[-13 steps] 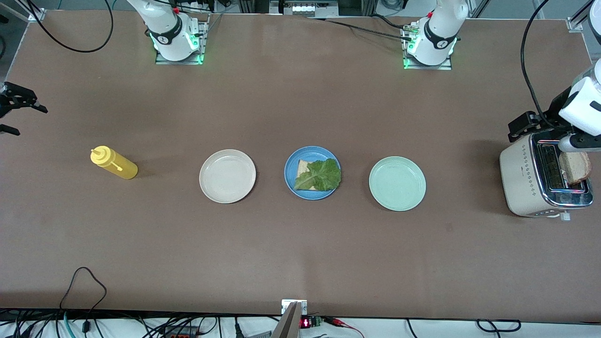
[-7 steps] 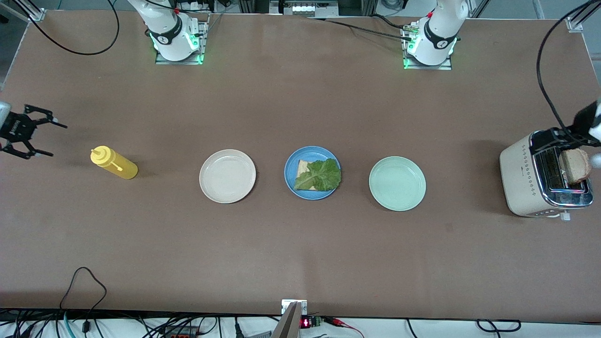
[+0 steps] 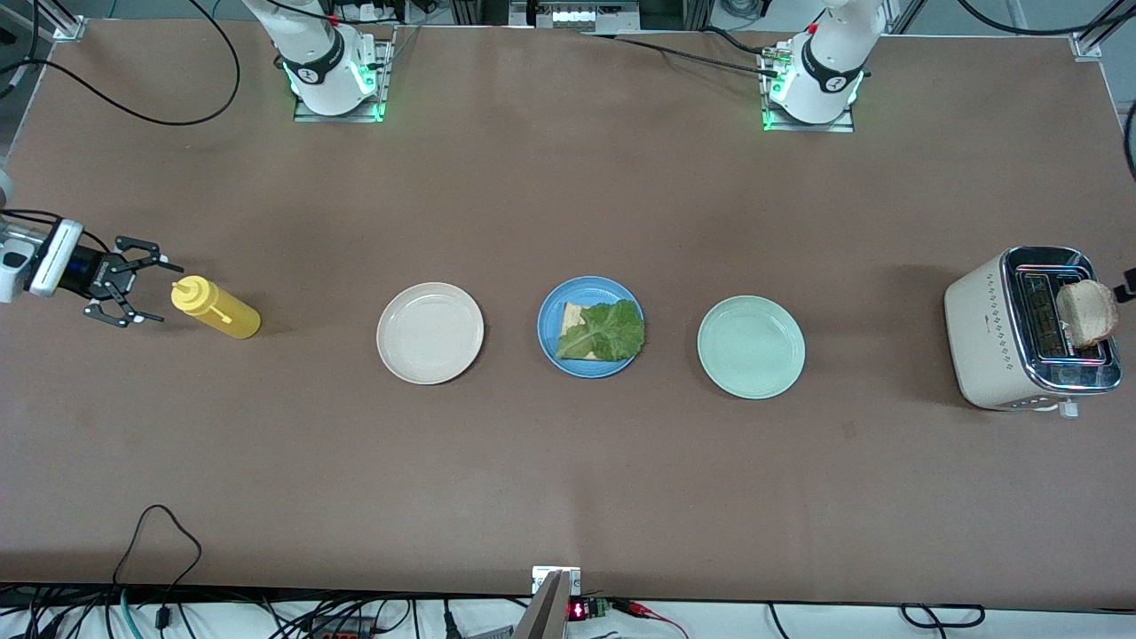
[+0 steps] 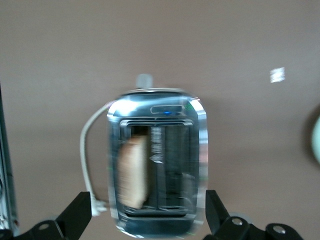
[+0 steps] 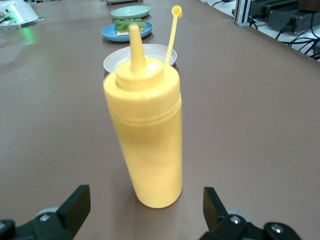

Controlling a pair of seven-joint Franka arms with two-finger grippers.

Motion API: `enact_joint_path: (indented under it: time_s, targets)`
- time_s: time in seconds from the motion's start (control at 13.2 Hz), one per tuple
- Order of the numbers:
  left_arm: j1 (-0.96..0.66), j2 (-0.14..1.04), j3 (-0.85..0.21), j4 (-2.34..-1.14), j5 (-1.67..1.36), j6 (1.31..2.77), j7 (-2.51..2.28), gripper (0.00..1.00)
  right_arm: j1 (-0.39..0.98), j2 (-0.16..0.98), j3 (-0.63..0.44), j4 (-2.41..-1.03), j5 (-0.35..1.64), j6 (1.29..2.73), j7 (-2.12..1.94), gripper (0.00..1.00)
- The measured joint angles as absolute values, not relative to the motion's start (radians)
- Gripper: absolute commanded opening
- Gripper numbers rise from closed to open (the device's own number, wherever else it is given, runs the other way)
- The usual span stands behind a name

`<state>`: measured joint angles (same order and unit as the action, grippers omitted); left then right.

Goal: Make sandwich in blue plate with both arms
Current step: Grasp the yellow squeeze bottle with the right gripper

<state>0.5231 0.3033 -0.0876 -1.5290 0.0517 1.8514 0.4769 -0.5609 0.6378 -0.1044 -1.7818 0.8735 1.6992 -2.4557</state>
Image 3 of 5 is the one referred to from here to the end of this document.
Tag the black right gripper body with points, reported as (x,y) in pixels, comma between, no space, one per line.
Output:
(96,274)

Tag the white vented box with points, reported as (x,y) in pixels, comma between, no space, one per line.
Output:
(577,16)

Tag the small red display module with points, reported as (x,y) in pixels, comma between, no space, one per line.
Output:
(579,611)

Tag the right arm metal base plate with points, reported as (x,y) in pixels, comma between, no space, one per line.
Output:
(383,89)

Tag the bread slice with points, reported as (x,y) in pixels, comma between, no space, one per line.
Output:
(574,315)
(1087,312)

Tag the red clip lead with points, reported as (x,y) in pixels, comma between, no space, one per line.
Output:
(641,609)

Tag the beige chrome toaster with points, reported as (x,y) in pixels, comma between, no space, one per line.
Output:
(981,346)

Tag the green lettuce leaf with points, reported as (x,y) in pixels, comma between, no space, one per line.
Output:
(608,335)

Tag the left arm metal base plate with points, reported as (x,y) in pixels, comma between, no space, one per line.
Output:
(843,127)

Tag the beige round plate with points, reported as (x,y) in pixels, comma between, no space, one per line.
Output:
(430,334)

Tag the aluminium table corner bracket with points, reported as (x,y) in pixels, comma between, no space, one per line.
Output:
(1087,44)
(67,27)

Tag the yellow mustard squeeze bottle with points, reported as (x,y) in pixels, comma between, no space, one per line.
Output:
(222,312)

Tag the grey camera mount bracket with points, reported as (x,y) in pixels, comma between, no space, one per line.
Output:
(550,612)

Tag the light green round plate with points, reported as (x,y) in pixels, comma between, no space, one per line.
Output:
(751,347)

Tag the blue round plate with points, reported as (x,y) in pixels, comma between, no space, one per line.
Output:
(550,306)

